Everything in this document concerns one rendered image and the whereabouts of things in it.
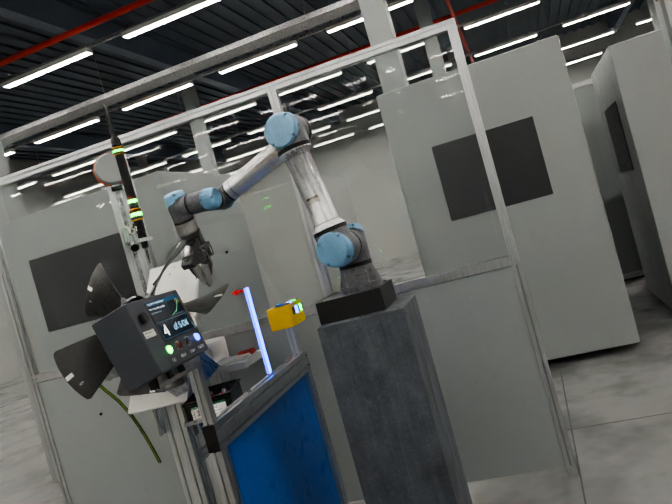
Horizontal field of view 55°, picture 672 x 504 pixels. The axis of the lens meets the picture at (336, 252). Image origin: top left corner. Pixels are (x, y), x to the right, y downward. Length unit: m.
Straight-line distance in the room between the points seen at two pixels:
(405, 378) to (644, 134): 3.53
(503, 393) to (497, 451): 0.27
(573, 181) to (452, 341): 2.06
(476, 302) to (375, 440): 0.96
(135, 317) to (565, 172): 3.58
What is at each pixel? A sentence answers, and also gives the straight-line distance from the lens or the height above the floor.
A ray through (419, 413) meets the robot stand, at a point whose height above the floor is 0.66.
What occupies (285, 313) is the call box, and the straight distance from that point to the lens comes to 2.58.
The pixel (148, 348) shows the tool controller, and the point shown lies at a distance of 1.62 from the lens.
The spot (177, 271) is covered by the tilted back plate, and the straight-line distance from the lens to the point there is 2.95.
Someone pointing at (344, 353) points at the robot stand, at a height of 0.90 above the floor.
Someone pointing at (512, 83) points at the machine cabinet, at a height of 1.98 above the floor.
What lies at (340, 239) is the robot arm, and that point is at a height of 1.27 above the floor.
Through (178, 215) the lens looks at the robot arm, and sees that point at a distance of 2.33.
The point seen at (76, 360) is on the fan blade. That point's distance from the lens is 2.64.
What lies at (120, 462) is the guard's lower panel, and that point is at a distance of 3.72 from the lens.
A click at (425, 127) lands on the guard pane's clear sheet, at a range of 2.94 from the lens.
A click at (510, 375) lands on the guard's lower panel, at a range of 3.00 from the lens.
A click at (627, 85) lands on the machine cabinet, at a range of 5.31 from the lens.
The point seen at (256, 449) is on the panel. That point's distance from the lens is 2.18.
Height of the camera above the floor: 1.27
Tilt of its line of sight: 1 degrees down
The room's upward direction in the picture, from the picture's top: 15 degrees counter-clockwise
